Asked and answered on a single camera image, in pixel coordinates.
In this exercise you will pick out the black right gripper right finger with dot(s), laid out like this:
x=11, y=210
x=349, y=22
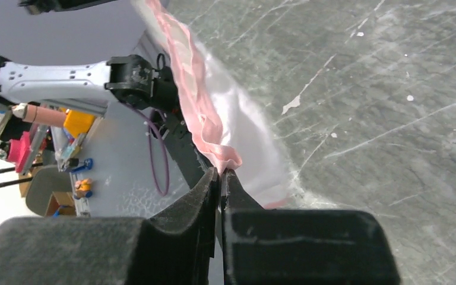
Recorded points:
x=300, y=246

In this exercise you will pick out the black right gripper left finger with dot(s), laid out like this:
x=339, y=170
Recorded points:
x=172, y=247

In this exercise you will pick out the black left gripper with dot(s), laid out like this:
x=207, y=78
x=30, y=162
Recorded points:
x=36, y=7

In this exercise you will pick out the white pink-trimmed underwear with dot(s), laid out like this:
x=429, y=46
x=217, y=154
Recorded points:
x=226, y=125

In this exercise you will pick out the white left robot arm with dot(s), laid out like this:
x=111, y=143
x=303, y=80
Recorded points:
x=76, y=54

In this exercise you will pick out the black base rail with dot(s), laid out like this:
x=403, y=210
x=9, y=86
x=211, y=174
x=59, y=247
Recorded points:
x=178, y=141

